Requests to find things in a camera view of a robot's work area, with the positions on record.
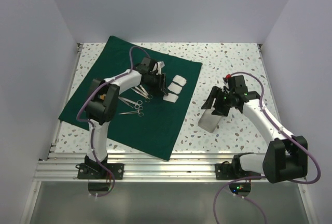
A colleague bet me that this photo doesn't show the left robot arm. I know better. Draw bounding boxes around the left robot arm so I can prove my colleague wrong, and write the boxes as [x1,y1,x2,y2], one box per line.
[76,69,167,179]

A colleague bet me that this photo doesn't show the steel scissors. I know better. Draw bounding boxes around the steel scissors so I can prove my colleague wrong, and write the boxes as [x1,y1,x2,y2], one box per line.
[131,87,153,103]
[119,97,143,110]

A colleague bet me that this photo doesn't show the green surgical cloth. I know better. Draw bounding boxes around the green surgical cloth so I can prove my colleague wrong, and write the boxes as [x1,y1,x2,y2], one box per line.
[56,36,202,160]

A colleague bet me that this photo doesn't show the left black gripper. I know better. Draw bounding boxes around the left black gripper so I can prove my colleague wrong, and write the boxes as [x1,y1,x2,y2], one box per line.
[145,72,168,96]

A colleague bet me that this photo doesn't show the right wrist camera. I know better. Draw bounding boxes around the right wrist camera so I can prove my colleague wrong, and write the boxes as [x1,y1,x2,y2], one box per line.
[224,75,248,94]

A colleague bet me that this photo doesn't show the steel hemostat forceps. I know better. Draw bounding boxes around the steel hemostat forceps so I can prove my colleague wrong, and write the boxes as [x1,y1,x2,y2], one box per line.
[119,106,144,117]

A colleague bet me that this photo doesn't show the white gauze pad bottom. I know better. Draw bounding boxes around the white gauze pad bottom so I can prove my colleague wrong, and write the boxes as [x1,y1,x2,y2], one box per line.
[163,93,178,103]

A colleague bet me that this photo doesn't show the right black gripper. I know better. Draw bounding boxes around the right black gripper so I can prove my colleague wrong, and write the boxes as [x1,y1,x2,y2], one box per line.
[201,86,235,117]

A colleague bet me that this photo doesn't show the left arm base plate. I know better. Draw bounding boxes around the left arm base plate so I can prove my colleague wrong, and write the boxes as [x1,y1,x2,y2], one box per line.
[75,163,124,180]

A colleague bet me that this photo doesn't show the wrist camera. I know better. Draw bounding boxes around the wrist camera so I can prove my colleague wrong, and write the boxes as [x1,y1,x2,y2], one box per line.
[134,57,165,75]
[224,75,248,94]

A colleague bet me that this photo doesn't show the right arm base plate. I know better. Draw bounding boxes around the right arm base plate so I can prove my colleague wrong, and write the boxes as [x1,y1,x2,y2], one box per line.
[214,161,261,180]

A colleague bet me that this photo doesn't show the stainless steel tray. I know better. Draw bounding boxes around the stainless steel tray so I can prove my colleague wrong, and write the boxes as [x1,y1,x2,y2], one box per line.
[198,108,222,133]

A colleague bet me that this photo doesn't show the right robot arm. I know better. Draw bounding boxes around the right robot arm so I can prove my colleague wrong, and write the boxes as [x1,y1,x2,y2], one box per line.
[202,86,308,184]

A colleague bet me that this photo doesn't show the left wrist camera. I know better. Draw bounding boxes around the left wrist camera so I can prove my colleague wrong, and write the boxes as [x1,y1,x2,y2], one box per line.
[134,57,165,75]

